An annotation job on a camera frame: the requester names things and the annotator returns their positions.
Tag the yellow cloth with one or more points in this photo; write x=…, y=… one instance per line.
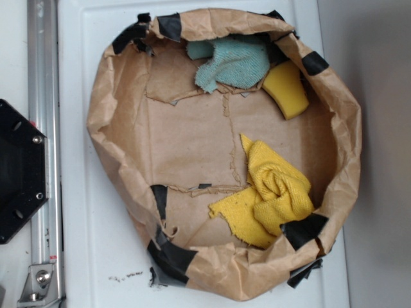
x=278, y=193

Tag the teal terry cloth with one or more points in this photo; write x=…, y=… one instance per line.
x=239, y=61

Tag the brown paper bag bin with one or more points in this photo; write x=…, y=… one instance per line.
x=171, y=150

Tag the yellow sponge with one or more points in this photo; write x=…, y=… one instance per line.
x=284, y=85

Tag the white tray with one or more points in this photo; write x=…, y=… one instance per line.
x=106, y=263

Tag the aluminium extrusion rail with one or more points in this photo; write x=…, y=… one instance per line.
x=47, y=241

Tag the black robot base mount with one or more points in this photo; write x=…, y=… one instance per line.
x=23, y=171

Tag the metal corner bracket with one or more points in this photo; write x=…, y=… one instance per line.
x=41, y=287

